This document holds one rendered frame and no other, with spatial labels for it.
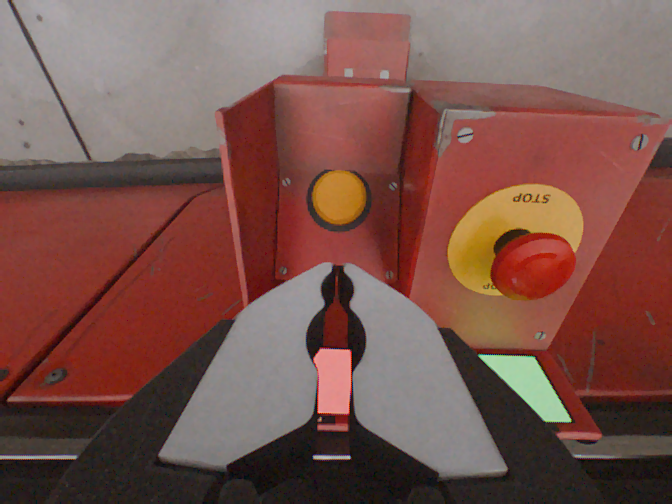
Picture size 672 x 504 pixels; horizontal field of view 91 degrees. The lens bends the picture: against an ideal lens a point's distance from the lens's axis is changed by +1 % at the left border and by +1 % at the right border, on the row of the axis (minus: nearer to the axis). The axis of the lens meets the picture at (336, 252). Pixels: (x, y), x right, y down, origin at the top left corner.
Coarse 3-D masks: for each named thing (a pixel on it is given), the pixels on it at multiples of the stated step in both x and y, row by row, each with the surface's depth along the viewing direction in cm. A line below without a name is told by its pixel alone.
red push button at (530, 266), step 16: (496, 240) 18; (512, 240) 16; (528, 240) 16; (544, 240) 16; (560, 240) 16; (496, 256) 17; (512, 256) 16; (528, 256) 16; (544, 256) 16; (560, 256) 16; (496, 272) 17; (512, 272) 16; (528, 272) 16; (544, 272) 16; (560, 272) 16; (496, 288) 17; (512, 288) 17; (528, 288) 17; (544, 288) 17
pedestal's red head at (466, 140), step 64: (256, 128) 17; (320, 128) 23; (384, 128) 23; (448, 128) 15; (512, 128) 15; (576, 128) 15; (640, 128) 15; (256, 192) 18; (384, 192) 24; (448, 192) 17; (576, 192) 17; (256, 256) 19; (320, 256) 24; (384, 256) 24; (576, 256) 19; (448, 320) 22; (512, 320) 22
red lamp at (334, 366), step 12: (324, 360) 22; (336, 360) 22; (348, 360) 22; (324, 372) 21; (336, 372) 21; (348, 372) 21; (324, 384) 20; (336, 384) 20; (348, 384) 20; (324, 396) 19; (336, 396) 20; (348, 396) 20; (324, 408) 19; (336, 408) 19; (348, 408) 19
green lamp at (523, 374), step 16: (496, 368) 22; (512, 368) 22; (528, 368) 22; (512, 384) 21; (528, 384) 21; (544, 384) 21; (528, 400) 20; (544, 400) 20; (544, 416) 19; (560, 416) 19
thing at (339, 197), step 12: (324, 180) 23; (336, 180) 23; (348, 180) 23; (360, 180) 23; (324, 192) 23; (336, 192) 23; (348, 192) 23; (360, 192) 23; (324, 204) 23; (336, 204) 23; (348, 204) 23; (360, 204) 23; (324, 216) 23; (336, 216) 23; (348, 216) 23
